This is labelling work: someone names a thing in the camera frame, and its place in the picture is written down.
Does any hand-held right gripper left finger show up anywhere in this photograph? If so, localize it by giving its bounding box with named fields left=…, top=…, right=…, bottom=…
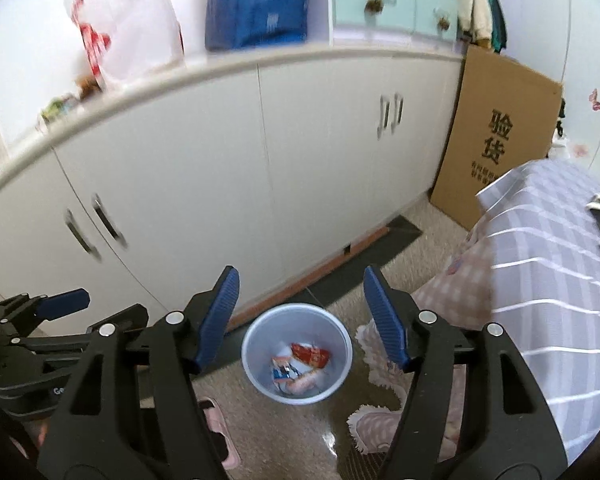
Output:
left=36, top=265, right=241, bottom=480

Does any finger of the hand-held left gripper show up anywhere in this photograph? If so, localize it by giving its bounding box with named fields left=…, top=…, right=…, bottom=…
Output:
left=14, top=303, right=149, bottom=357
left=0, top=288, right=92, bottom=332

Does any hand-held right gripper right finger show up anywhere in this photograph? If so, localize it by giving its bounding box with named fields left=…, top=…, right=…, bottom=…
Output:
left=363, top=264, right=568, bottom=480

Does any light blue trash bin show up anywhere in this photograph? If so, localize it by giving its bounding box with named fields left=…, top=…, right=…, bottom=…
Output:
left=241, top=302, right=354, bottom=406

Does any red snack wrapper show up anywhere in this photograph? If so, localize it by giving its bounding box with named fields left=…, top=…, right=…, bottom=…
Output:
left=290, top=342, right=332, bottom=369

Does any blue and white wrapper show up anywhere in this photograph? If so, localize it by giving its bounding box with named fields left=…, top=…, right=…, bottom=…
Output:
left=271, top=355, right=301, bottom=387

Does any pink slipper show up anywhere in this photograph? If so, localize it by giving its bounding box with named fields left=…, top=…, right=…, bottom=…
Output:
left=196, top=396, right=242, bottom=470

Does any pale pink wrapper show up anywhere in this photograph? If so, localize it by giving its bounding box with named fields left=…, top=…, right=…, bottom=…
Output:
left=285, top=367, right=327, bottom=397

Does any long white cabinet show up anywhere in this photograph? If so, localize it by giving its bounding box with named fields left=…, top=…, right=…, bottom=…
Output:
left=0, top=40, right=468, bottom=341

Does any person's black-socked foot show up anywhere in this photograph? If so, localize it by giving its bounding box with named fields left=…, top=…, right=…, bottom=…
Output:
left=207, top=427, right=230, bottom=464

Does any checkered pink bed cover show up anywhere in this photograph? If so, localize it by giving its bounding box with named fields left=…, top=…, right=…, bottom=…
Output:
left=475, top=159, right=600, bottom=467

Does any green snack packet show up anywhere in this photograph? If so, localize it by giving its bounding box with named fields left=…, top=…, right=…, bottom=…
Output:
left=39, top=95, right=84, bottom=129

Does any small brown item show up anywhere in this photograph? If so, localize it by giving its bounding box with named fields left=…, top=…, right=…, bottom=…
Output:
left=75, top=75, right=104, bottom=99

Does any flat brown cardboard box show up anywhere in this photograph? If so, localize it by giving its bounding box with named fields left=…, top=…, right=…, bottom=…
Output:
left=429, top=44, right=565, bottom=232

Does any white and red plastic bag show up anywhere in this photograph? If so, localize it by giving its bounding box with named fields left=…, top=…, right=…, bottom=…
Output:
left=62, top=0, right=186, bottom=92

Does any blue fabric bag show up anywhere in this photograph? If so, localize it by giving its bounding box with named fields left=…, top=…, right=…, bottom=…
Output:
left=204, top=0, right=311, bottom=54

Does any green hanging garment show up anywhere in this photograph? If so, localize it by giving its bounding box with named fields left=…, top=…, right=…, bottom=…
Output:
left=482, top=0, right=509, bottom=54

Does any metal cabinet door handle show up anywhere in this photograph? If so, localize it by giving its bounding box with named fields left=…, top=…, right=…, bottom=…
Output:
left=63, top=209, right=101, bottom=262
left=91, top=194, right=129, bottom=249
left=377, top=95, right=391, bottom=139
left=392, top=92, right=406, bottom=134

